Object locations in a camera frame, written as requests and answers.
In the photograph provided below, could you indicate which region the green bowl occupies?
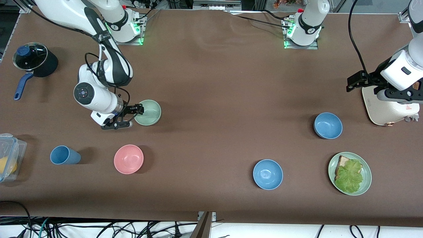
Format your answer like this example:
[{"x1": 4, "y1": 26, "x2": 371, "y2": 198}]
[{"x1": 134, "y1": 99, "x2": 162, "y2": 126}]

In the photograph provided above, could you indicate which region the blue bowl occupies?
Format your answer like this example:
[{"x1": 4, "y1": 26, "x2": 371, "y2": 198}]
[
  {"x1": 253, "y1": 159, "x2": 284, "y2": 190},
  {"x1": 314, "y1": 112, "x2": 343, "y2": 139}
]

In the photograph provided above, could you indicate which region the pink bowl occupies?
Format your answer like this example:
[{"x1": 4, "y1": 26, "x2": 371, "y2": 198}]
[{"x1": 114, "y1": 144, "x2": 144, "y2": 175}]

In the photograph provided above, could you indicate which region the cream white toaster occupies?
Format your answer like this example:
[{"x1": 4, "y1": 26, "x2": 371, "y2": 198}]
[{"x1": 362, "y1": 81, "x2": 421, "y2": 126}]

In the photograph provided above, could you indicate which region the blue cup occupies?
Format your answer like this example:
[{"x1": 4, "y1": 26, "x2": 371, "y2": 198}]
[{"x1": 50, "y1": 145, "x2": 81, "y2": 165}]

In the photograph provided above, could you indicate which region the bread slice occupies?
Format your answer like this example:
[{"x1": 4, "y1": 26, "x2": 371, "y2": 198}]
[{"x1": 335, "y1": 155, "x2": 363, "y2": 180}]

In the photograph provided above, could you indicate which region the brown table cover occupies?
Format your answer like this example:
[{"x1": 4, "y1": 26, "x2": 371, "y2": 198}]
[{"x1": 0, "y1": 6, "x2": 423, "y2": 228}]

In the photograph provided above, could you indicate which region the green lettuce leaf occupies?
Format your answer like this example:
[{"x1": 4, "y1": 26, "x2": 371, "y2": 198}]
[{"x1": 334, "y1": 159, "x2": 363, "y2": 194}]

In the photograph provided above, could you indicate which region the green plate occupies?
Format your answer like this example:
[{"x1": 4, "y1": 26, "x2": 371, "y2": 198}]
[{"x1": 328, "y1": 152, "x2": 372, "y2": 196}]

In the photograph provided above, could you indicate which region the glass lid blue knob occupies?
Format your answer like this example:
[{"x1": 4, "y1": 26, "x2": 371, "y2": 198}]
[{"x1": 13, "y1": 42, "x2": 49, "y2": 71}]

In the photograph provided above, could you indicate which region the clear plastic container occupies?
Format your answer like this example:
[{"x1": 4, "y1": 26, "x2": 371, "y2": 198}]
[{"x1": 0, "y1": 133, "x2": 27, "y2": 183}]

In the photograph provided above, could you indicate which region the yellow fruit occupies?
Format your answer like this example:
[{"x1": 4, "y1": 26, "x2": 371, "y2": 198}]
[{"x1": 0, "y1": 157, "x2": 18, "y2": 176}]

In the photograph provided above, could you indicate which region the grey metal box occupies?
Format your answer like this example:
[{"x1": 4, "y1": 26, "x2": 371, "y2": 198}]
[{"x1": 193, "y1": 0, "x2": 242, "y2": 10}]

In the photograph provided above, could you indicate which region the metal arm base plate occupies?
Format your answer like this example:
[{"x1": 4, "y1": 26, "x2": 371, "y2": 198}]
[
  {"x1": 283, "y1": 18, "x2": 319, "y2": 50},
  {"x1": 109, "y1": 19, "x2": 146, "y2": 46}
]

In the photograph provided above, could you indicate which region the black pot blue handle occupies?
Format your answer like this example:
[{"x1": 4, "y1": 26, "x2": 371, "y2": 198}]
[{"x1": 13, "y1": 42, "x2": 59, "y2": 101}]

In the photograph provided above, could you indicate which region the teal cable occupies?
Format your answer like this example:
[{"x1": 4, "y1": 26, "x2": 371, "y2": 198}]
[{"x1": 37, "y1": 218, "x2": 51, "y2": 238}]

